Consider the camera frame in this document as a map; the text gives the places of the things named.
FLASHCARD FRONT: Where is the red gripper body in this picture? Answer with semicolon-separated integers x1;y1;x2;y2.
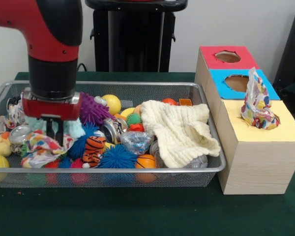
21;87;84;123

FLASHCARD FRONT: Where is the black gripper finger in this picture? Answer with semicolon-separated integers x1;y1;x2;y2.
45;117;56;141
54;118;65;147

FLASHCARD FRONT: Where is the colourful printed cloth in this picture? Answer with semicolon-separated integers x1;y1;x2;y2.
21;129;74;169
240;66;281;130
0;92;25;133

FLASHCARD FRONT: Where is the wooden box with three holes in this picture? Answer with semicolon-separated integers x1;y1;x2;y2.
194;45;295;195

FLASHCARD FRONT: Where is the mint green cloth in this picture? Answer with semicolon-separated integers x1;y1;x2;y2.
26;115;86;140

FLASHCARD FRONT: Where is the tiger plush toy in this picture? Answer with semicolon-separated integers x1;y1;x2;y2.
82;135;108;168

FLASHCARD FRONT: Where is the purple spiky toy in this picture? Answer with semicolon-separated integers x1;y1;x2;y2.
79;92;115;126

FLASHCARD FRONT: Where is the yellow plush duck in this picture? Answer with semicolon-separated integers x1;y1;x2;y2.
0;132;12;157

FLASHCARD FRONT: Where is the blue spiky ball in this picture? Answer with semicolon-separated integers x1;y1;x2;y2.
98;144;138;169

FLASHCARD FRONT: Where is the small orange basketball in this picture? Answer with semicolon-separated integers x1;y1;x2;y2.
135;154;157;170

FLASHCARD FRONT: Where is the cream knitted cloth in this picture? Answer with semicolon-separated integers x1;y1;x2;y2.
140;99;222;169

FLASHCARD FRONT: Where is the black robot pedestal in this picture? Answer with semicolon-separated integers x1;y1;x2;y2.
85;0;189;73

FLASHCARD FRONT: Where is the wire mesh bin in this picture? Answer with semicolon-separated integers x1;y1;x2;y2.
0;80;227;189

